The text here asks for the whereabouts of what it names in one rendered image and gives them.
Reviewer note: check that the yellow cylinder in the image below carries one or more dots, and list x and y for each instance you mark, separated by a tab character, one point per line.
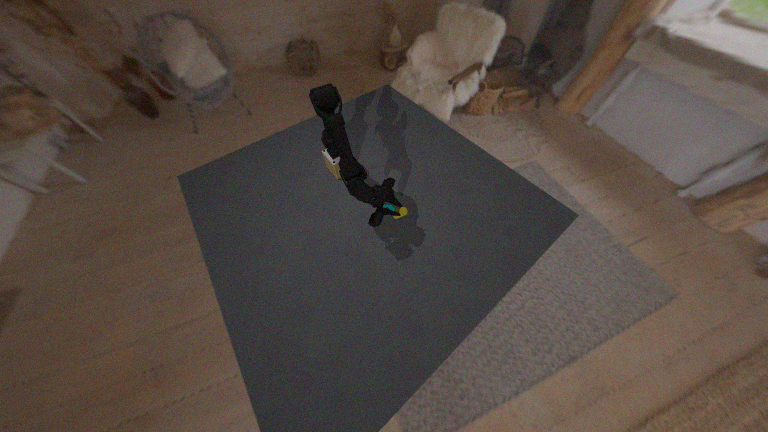
403	211

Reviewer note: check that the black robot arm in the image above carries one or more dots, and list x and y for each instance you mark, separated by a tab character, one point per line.
325	100

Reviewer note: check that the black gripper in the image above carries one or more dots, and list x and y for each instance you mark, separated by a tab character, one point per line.
376	218

